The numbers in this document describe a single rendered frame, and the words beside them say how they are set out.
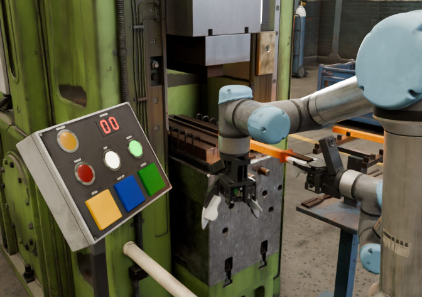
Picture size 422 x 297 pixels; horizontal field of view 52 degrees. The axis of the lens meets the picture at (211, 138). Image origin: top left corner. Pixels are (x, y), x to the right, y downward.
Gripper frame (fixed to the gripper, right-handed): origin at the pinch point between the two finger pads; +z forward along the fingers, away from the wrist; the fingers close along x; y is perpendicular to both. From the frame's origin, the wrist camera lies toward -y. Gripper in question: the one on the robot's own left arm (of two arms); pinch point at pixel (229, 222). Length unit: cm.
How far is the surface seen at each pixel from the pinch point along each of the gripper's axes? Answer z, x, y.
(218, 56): -36, 15, -44
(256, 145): -7.2, 24.4, -32.9
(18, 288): 94, -64, -131
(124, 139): -18.5, -21.6, -21.6
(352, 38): 30, 625, -721
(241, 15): -49, 25, -47
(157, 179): -6.7, -13.5, -18.6
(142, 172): -9.9, -18.0, -17.1
